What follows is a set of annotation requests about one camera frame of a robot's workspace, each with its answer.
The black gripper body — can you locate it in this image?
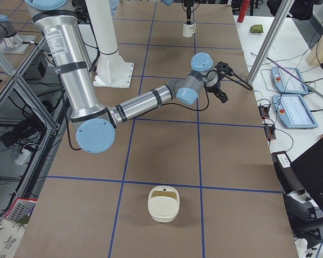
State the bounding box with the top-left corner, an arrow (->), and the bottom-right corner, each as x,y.
206,70 -> 221,92
183,0 -> 194,8

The white ribbed HOME mug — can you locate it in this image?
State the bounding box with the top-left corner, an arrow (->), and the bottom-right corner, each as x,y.
182,21 -> 196,38

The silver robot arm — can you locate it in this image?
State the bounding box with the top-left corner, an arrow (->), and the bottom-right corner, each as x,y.
27,1 -> 228,153
161,0 -> 194,25

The green cloth lump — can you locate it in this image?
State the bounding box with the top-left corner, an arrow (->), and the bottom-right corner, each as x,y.
250,24 -> 264,34

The red bottle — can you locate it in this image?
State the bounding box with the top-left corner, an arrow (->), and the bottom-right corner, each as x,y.
237,0 -> 250,23

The upper teach pendant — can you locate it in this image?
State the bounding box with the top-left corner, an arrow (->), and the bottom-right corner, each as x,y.
271,66 -> 309,95

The teach pendant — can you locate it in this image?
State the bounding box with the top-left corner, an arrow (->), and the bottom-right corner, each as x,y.
271,66 -> 309,95
272,94 -> 318,129

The lower teach pendant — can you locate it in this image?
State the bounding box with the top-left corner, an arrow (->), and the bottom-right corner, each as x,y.
272,94 -> 318,129

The green tipped grabber stick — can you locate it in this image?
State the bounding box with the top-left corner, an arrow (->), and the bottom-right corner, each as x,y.
266,57 -> 323,100

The cream plastic basket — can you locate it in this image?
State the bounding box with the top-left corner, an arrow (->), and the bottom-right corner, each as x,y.
148,185 -> 180,223

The black office chair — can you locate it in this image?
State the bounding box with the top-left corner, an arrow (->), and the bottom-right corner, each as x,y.
291,137 -> 323,235

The white storage crate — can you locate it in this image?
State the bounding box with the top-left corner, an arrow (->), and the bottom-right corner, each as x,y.
4,198 -> 37,222

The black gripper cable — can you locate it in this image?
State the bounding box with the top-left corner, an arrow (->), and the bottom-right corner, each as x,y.
223,70 -> 254,91

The aluminium frame post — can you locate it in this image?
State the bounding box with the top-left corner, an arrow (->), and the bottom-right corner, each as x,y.
247,0 -> 294,85

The white camera stand base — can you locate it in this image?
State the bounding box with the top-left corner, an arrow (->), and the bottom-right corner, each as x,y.
86,0 -> 134,88

